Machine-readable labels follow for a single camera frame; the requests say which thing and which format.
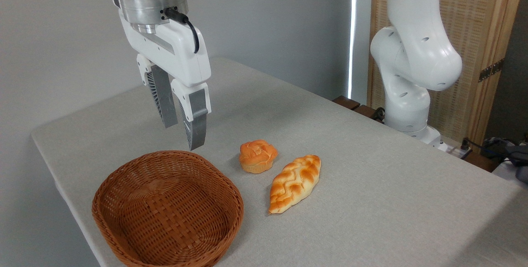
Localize dark metal screen hinge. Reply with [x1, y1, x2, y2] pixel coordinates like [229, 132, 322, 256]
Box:
[478, 58, 505, 83]

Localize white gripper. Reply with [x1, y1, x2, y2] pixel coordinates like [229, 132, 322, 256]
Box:
[119, 8, 212, 151]

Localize wooden rattan folding screen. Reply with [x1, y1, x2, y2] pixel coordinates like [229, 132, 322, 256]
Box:
[367, 0, 528, 148]

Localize brown woven wicker basket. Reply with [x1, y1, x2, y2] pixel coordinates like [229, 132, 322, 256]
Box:
[92, 150, 244, 267]

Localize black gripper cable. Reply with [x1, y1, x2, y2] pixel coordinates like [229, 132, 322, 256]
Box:
[165, 7, 200, 54]

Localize long braided bread loaf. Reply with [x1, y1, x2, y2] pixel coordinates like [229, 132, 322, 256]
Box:
[268, 155, 321, 215]

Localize dark wooden slat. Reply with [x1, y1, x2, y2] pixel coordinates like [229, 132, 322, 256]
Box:
[354, 104, 385, 124]
[332, 95, 362, 111]

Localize grey fabric tablecloth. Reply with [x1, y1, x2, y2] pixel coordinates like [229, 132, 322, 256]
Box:
[31, 57, 528, 267]

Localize round muffin-shaped bread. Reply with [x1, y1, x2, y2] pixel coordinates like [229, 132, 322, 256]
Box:
[239, 139, 278, 175]

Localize white power strip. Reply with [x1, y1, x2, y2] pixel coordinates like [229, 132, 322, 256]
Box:
[436, 141, 471, 160]

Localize black power cable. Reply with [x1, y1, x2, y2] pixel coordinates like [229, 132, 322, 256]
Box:
[460, 137, 510, 161]

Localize dark grey bundled object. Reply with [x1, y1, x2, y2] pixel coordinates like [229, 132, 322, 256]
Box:
[482, 136, 528, 184]

